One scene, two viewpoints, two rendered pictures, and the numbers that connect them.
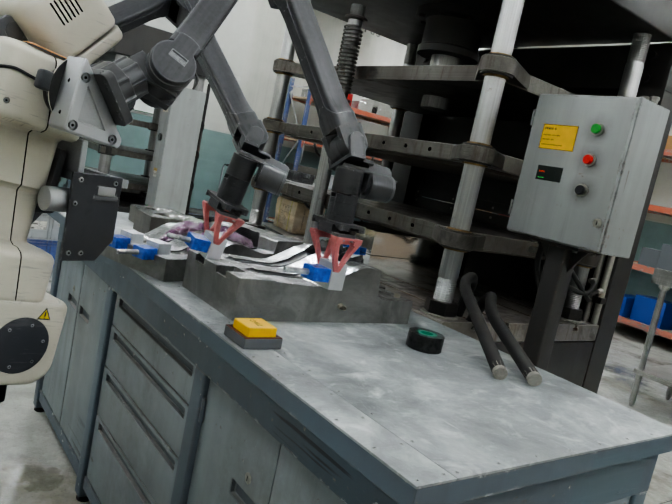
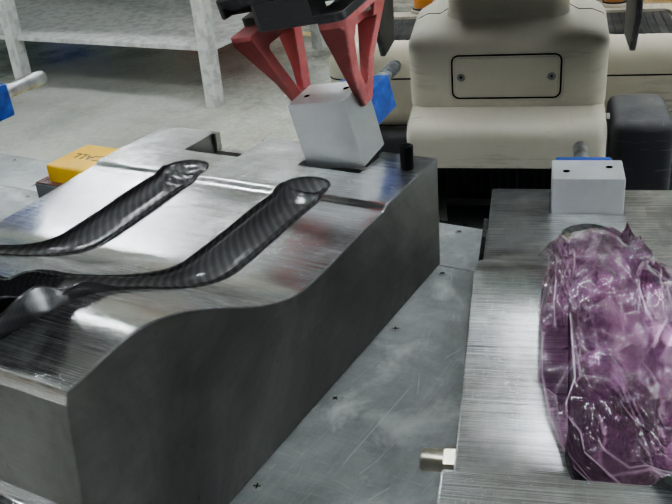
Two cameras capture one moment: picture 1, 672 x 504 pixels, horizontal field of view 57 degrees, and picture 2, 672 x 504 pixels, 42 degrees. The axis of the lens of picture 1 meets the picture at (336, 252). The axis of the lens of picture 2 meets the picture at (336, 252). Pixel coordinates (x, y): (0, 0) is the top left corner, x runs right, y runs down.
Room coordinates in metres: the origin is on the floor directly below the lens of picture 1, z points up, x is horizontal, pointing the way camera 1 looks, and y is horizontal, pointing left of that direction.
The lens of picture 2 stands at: (1.97, 0.05, 1.13)
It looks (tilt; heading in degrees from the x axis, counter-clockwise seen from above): 27 degrees down; 159
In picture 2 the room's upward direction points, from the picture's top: 5 degrees counter-clockwise
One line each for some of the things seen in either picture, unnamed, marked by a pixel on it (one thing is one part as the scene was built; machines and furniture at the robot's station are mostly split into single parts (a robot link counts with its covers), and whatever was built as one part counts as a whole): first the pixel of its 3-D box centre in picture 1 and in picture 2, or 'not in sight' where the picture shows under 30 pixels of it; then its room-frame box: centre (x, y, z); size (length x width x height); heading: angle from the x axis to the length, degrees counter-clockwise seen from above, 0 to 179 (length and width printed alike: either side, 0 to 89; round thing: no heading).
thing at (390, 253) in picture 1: (396, 252); not in sight; (2.41, -0.23, 0.87); 0.50 x 0.27 x 0.17; 128
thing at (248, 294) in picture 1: (304, 279); (78, 314); (1.49, 0.06, 0.87); 0.50 x 0.26 x 0.14; 128
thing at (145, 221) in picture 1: (170, 226); not in sight; (2.11, 0.57, 0.84); 0.20 x 0.15 x 0.07; 128
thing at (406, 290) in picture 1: (397, 278); not in sight; (2.50, -0.27, 0.76); 1.30 x 0.84 x 0.07; 38
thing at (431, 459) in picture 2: not in sight; (441, 460); (1.68, 0.21, 0.84); 0.02 x 0.01 x 0.02; 55
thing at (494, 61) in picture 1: (438, 108); not in sight; (2.48, -0.27, 1.45); 1.29 x 0.82 x 0.19; 38
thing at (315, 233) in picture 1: (329, 245); not in sight; (1.25, 0.02, 0.99); 0.07 x 0.07 x 0.09; 38
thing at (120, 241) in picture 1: (114, 241); not in sight; (1.52, 0.54, 0.86); 0.13 x 0.05 x 0.05; 145
